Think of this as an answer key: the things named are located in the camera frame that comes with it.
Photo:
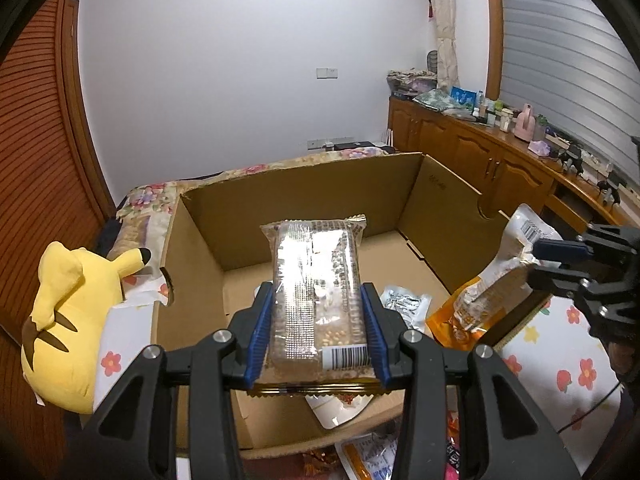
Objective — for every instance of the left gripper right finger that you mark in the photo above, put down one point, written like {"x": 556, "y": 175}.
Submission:
{"x": 503, "y": 432}

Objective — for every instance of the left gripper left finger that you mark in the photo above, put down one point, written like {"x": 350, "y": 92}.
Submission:
{"x": 133, "y": 433}

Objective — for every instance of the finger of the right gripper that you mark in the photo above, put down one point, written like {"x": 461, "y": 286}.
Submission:
{"x": 564, "y": 283}
{"x": 588, "y": 247}

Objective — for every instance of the orange white snack pouch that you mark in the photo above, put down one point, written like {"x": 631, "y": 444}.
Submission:
{"x": 482, "y": 302}

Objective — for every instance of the peanut brittle clear pack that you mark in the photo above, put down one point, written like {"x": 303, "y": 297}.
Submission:
{"x": 318, "y": 341}

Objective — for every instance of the floral white bed sheet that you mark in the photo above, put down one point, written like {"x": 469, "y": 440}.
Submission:
{"x": 564, "y": 370}

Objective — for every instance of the wooden sideboard cabinet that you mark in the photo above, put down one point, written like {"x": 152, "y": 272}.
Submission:
{"x": 502, "y": 169}

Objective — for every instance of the purple cloth item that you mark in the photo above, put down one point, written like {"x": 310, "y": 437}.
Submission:
{"x": 540, "y": 148}

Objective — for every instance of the yellow Pikachu plush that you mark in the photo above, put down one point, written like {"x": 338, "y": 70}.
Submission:
{"x": 61, "y": 336}

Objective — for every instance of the white orange flat pouch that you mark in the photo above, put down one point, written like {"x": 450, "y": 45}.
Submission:
{"x": 368, "y": 457}

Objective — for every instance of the pink kettle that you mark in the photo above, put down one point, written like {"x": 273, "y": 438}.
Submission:
{"x": 525, "y": 125}

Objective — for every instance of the brown cardboard box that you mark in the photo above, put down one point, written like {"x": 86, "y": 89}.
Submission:
{"x": 441, "y": 241}

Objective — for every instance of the silver foil snack packet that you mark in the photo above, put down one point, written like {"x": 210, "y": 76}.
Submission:
{"x": 412, "y": 308}

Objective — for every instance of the white red snack packet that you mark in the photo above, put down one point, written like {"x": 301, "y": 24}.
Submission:
{"x": 335, "y": 411}

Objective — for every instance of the blue picture card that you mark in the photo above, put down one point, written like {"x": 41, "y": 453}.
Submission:
{"x": 463, "y": 98}

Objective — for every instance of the grey window blind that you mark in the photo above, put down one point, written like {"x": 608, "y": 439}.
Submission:
{"x": 564, "y": 59}

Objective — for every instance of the folded clothes pile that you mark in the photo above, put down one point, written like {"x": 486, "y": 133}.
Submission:
{"x": 406, "y": 84}

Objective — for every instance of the beige curtain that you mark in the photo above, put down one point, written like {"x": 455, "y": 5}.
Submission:
{"x": 447, "y": 61}

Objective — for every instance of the white wall switch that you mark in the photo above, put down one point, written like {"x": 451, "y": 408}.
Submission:
{"x": 326, "y": 73}

